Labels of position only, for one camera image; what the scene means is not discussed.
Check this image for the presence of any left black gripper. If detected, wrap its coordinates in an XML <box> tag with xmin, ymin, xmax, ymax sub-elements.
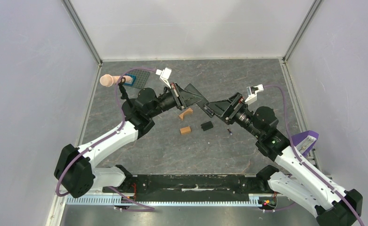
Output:
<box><xmin>148</xmin><ymin>82</ymin><xmax>204</xmax><ymax>118</ymax></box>

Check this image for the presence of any black battery cover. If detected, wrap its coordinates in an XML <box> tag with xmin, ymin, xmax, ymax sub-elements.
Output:
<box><xmin>200</xmin><ymin>121</ymin><xmax>214</xmax><ymax>131</ymax></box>

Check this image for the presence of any black remote control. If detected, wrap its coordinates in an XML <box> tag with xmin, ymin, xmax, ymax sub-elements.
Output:
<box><xmin>196</xmin><ymin>99</ymin><xmax>214</xmax><ymax>118</ymax></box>

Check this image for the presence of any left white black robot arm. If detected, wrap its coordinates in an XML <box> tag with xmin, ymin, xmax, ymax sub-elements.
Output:
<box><xmin>54</xmin><ymin>83</ymin><xmax>207</xmax><ymax>198</ymax></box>

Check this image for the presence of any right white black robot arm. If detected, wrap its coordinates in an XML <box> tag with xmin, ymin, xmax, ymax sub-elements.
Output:
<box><xmin>205</xmin><ymin>93</ymin><xmax>363</xmax><ymax>226</ymax></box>

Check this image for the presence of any curved wooden arch block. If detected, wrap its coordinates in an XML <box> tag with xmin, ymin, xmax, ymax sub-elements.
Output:
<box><xmin>178</xmin><ymin>108</ymin><xmax>193</xmax><ymax>121</ymax></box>

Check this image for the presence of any small wooden rectangular block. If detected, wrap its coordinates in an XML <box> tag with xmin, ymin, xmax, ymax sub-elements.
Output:
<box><xmin>180</xmin><ymin>126</ymin><xmax>192</xmax><ymax>135</ymax></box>

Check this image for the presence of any blue square block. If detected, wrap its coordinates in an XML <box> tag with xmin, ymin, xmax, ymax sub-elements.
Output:
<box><xmin>123</xmin><ymin>75</ymin><xmax>136</xmax><ymax>87</ymax></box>

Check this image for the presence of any beige wooden peg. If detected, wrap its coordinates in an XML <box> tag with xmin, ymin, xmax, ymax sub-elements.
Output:
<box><xmin>99</xmin><ymin>74</ymin><xmax>124</xmax><ymax>87</ymax></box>

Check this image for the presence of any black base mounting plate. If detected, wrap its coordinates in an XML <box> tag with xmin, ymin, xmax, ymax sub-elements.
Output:
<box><xmin>116</xmin><ymin>165</ymin><xmax>279</xmax><ymax>202</ymax></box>

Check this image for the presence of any purple plastic holder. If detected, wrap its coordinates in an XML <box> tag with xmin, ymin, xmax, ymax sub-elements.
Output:
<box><xmin>291</xmin><ymin>130</ymin><xmax>319</xmax><ymax>157</ymax></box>

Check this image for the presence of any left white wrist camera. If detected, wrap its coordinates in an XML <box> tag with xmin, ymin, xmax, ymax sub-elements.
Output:
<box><xmin>155</xmin><ymin>67</ymin><xmax>172</xmax><ymax>89</ymax></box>

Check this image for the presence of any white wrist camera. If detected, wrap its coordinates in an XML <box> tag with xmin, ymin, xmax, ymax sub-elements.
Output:
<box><xmin>245</xmin><ymin>84</ymin><xmax>264</xmax><ymax>105</ymax></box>
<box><xmin>155</xmin><ymin>67</ymin><xmax>172</xmax><ymax>89</ymax></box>

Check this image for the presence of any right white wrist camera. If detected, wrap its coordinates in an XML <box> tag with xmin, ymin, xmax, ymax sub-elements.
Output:
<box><xmin>245</xmin><ymin>84</ymin><xmax>264</xmax><ymax>105</ymax></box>

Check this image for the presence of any grey studded base plate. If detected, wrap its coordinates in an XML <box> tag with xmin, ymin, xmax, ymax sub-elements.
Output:
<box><xmin>126</xmin><ymin>69</ymin><xmax>151</xmax><ymax>89</ymax></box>

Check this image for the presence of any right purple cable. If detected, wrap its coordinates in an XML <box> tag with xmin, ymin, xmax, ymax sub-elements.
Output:
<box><xmin>262</xmin><ymin>85</ymin><xmax>366</xmax><ymax>226</ymax></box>

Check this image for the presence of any purple cable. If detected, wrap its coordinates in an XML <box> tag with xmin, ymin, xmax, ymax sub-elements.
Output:
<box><xmin>55</xmin><ymin>67</ymin><xmax>159</xmax><ymax>198</ymax></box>
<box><xmin>262</xmin><ymin>85</ymin><xmax>366</xmax><ymax>226</ymax></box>

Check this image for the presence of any white slotted cable duct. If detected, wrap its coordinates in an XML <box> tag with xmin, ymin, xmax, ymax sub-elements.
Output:
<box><xmin>66</xmin><ymin>194</ymin><xmax>263</xmax><ymax>208</ymax></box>

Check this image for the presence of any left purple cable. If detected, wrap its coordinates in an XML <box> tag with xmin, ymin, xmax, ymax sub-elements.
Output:
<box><xmin>55</xmin><ymin>67</ymin><xmax>159</xmax><ymax>198</ymax></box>

